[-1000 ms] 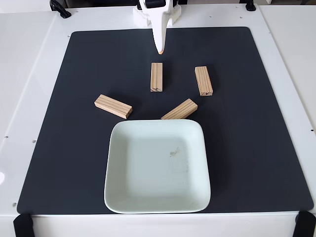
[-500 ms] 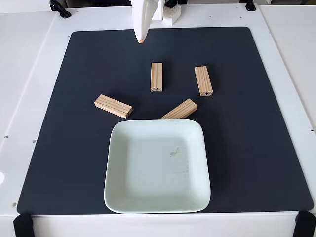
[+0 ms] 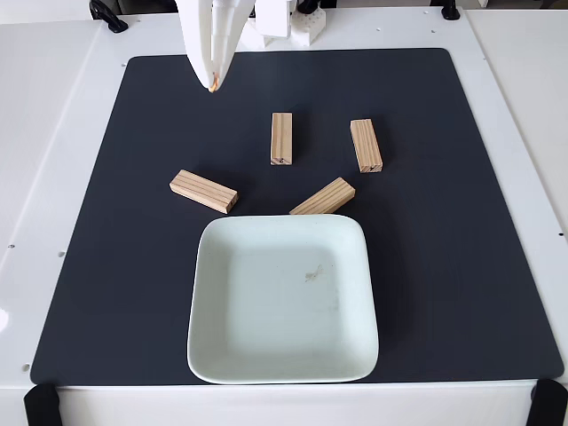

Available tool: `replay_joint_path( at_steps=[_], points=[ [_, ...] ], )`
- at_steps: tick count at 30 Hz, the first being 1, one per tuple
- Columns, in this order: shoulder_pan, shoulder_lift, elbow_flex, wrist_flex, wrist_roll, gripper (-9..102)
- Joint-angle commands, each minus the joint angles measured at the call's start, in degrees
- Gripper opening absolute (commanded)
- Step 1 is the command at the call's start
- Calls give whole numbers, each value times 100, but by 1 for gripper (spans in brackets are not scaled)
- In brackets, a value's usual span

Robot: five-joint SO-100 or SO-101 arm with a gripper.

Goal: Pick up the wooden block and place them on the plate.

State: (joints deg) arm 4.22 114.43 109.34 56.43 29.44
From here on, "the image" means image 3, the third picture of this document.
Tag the grooved wooden block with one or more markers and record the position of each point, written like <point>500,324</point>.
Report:
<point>202,191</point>
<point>366,146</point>
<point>281,137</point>
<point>326,197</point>

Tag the black table clamp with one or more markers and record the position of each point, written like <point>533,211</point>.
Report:
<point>450,11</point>
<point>111,20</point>

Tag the black rubber mat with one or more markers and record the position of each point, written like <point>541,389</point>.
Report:
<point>133,266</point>

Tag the pale green square plate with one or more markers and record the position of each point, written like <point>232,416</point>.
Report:
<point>266,310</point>

